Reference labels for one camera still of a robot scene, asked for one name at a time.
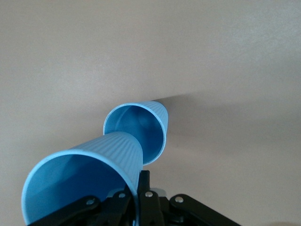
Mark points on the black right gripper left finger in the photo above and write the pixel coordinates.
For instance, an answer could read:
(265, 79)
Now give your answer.
(110, 209)

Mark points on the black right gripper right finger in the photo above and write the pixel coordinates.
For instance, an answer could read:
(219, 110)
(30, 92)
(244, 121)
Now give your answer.
(164, 212)

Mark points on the blue ribbed plastic cup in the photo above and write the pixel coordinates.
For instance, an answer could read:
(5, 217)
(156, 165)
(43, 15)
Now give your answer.
(113, 150)
(150, 131)

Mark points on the brown paper table cover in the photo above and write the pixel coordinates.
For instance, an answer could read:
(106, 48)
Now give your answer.
(211, 58)

